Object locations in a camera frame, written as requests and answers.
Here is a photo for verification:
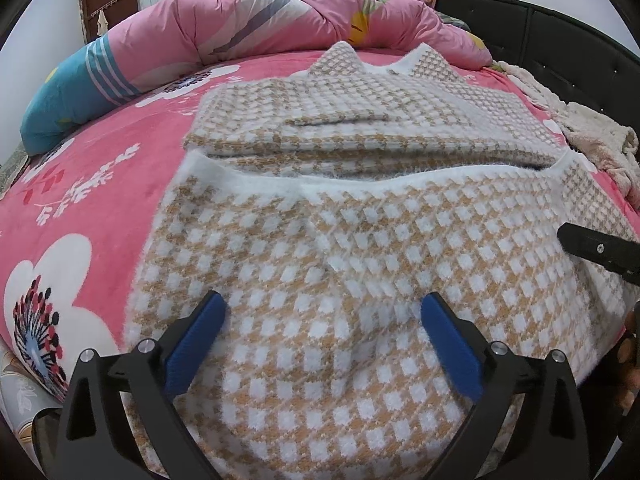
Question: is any beige white houndstooth garment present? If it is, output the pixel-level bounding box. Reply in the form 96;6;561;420
125;42;639;479

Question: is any operator right hand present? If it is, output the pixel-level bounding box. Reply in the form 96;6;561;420
617;304;639;412

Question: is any cream fuzzy cloth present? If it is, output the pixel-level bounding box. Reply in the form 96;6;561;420
497;61;639;210

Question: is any black padded headboard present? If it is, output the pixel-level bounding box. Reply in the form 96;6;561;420
436;0;639;130

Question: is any pink floral fleece blanket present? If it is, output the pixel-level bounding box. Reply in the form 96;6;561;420
1;52;638;420

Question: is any pink and blue quilt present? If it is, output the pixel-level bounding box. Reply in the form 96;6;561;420
20;0;491;156

